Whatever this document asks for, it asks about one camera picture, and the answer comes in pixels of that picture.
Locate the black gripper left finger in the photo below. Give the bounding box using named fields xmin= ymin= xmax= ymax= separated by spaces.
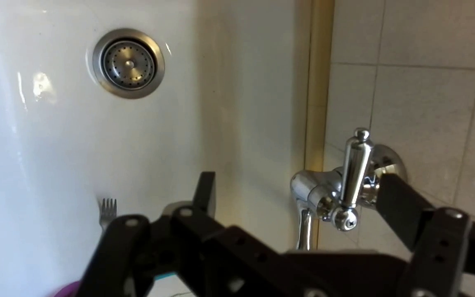
xmin=76 ymin=171 xmax=329 ymax=297

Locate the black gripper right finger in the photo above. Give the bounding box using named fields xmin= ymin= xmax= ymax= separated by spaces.
xmin=376 ymin=174 xmax=475 ymax=297

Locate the chrome faucet lever handle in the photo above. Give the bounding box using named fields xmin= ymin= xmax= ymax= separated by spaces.
xmin=327 ymin=128 xmax=375 ymax=233

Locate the chrome faucet body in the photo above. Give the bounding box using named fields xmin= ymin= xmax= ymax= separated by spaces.
xmin=289 ymin=144 xmax=409 ymax=253

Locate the silver metal fork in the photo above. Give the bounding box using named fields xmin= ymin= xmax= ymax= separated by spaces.
xmin=98 ymin=197 xmax=121 ymax=232

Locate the purple plastic cup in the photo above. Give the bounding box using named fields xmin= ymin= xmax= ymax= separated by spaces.
xmin=50 ymin=279 xmax=85 ymax=297

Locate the white ceramic sink basin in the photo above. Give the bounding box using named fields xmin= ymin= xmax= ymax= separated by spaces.
xmin=0 ymin=0 xmax=312 ymax=297

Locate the metal sink drain strainer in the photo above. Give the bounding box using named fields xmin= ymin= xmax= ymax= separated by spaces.
xmin=86 ymin=29 xmax=169 ymax=101

